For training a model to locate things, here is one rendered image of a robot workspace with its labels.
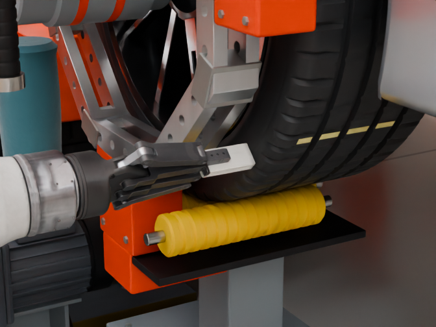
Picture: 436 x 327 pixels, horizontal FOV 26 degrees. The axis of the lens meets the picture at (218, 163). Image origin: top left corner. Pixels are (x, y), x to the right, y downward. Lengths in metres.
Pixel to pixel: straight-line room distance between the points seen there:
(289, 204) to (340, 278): 1.05
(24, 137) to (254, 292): 0.42
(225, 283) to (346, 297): 0.85
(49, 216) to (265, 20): 0.31
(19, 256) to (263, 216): 0.49
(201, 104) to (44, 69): 0.33
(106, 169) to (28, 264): 0.59
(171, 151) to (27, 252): 0.60
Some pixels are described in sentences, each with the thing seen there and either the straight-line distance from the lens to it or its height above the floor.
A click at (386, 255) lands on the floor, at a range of 2.49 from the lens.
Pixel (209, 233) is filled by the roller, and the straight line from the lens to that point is 1.25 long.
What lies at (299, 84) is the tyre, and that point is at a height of 0.75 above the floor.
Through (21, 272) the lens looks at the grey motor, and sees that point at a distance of 1.61.
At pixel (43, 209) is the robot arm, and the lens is 1.02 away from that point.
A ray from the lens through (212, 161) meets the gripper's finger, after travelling 1.12.
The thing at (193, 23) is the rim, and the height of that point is 0.77.
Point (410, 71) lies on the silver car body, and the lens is 0.97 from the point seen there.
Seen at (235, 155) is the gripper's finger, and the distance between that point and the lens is 1.15.
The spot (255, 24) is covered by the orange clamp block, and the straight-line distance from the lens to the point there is 0.96.
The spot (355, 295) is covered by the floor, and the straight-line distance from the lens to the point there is 2.27.
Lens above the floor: 0.99
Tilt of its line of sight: 18 degrees down
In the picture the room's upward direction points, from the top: straight up
